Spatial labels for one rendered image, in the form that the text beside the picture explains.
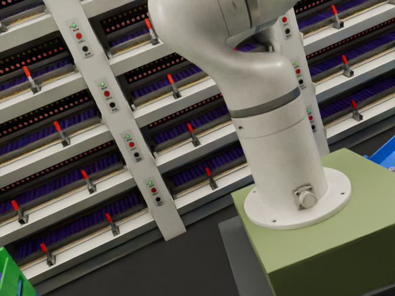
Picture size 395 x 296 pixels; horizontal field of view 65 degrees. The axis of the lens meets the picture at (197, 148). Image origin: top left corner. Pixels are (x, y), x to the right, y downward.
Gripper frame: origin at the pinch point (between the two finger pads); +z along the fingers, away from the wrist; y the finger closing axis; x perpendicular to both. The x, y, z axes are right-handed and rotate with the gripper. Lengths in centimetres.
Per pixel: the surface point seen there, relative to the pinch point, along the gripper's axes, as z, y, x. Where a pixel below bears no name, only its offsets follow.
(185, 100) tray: 20.0, -10.4, -10.0
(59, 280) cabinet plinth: 33, -85, -55
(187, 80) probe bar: 24.5, -5.8, -3.0
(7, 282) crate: -21, -70, -33
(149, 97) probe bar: 24.8, -21.9, -3.5
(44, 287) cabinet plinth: 33, -91, -56
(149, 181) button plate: 24, -35, -33
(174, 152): 26.1, -21.5, -26.5
